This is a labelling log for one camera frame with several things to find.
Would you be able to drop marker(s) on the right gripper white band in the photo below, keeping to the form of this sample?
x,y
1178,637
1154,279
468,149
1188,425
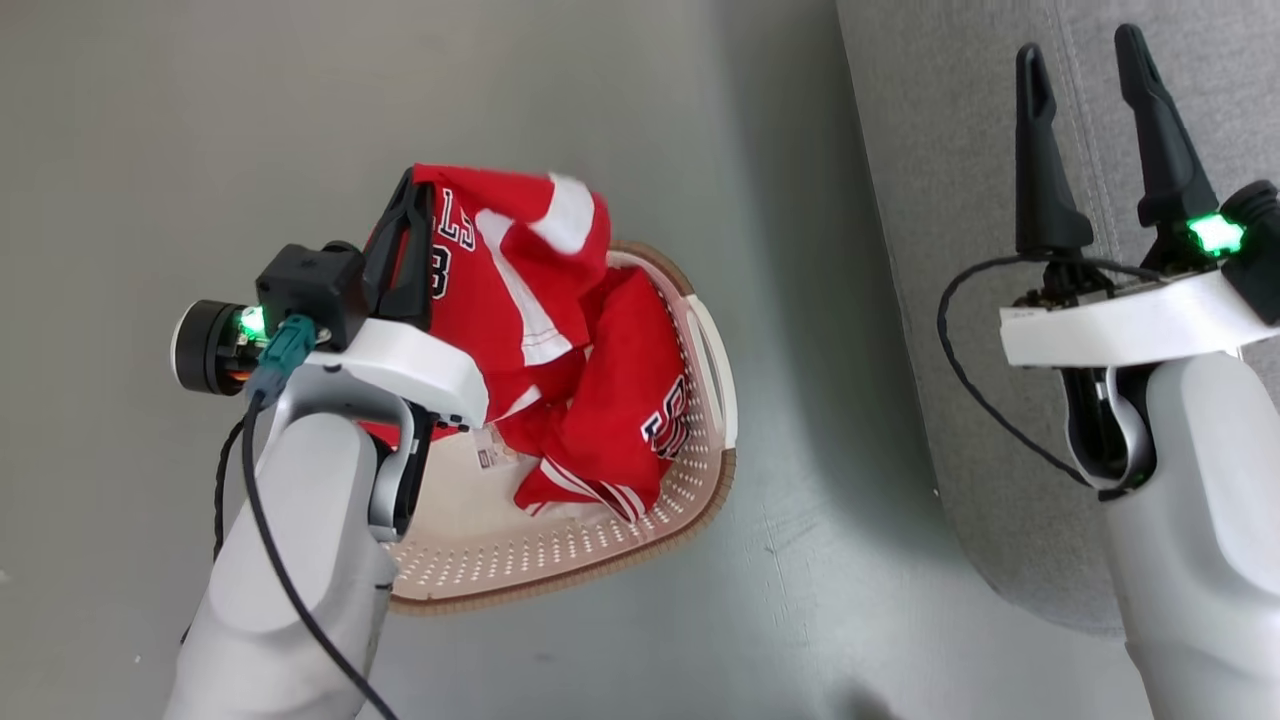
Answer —
x,y
1120,325

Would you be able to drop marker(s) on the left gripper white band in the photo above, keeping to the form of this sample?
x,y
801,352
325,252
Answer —
x,y
420,365

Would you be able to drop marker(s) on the red white sports jersey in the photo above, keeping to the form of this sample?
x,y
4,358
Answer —
x,y
500,300

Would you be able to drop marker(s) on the left white grey robot arm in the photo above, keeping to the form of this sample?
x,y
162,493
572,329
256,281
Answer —
x,y
290,560

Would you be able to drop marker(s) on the right white grey robot arm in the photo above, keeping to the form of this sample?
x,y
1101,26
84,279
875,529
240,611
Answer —
x,y
1210,560

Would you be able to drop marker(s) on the beige perforated laundry basket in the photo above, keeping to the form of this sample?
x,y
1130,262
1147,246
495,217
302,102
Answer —
x,y
500,560

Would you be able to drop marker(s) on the small white printed label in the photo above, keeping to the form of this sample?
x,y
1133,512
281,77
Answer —
x,y
493,452

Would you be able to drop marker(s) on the grey fabric sofa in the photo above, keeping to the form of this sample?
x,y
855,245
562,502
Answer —
x,y
950,300

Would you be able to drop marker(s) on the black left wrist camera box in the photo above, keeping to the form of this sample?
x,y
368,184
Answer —
x,y
310,285

